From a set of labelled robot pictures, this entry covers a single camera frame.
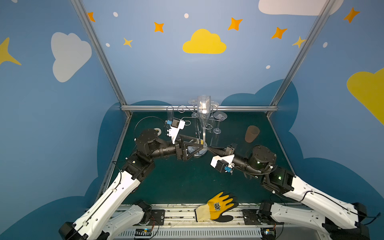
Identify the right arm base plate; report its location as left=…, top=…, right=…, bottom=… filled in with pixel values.
left=242, top=209, right=269, bottom=226

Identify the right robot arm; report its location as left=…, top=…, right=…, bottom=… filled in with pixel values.
left=208, top=145, right=370, bottom=240

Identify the white tape roll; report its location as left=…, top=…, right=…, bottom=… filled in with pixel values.
left=154, top=128, right=162, bottom=136

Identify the yellow black work glove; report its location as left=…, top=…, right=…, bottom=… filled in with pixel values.
left=195, top=192, right=239, bottom=223

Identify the horizontal aluminium frame bar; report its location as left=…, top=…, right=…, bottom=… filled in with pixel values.
left=121, top=105, right=278, bottom=112

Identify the left aluminium frame post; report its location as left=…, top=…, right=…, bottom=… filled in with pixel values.
left=70, top=0, right=127, bottom=106

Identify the chrome wine glass rack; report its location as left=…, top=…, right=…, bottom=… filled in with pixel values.
left=179, top=111, right=215, bottom=144

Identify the aluminium rail base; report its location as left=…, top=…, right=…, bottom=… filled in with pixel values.
left=113, top=202, right=330, bottom=238

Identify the brown oval pad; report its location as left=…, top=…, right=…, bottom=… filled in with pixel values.
left=245, top=126, right=260, bottom=143

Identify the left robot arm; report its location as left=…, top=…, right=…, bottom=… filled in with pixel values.
left=59, top=128, right=207, bottom=240

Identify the aluminium frame post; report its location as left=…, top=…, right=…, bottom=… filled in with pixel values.
left=266, top=0, right=337, bottom=119
left=70, top=0, right=127, bottom=106

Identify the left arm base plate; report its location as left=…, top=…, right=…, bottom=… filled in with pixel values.
left=147, top=210, right=165, bottom=226

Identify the controller board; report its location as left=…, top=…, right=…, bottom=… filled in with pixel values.
left=261, top=228, right=277, bottom=240
left=133, top=228, right=154, bottom=240

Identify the left controller board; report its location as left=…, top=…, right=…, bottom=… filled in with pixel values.
left=133, top=228, right=154, bottom=240

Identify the right controller board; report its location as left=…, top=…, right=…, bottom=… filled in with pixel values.
left=261, top=228, right=277, bottom=240

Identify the right aluminium frame post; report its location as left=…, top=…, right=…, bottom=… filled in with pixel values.
left=266, top=0, right=337, bottom=119

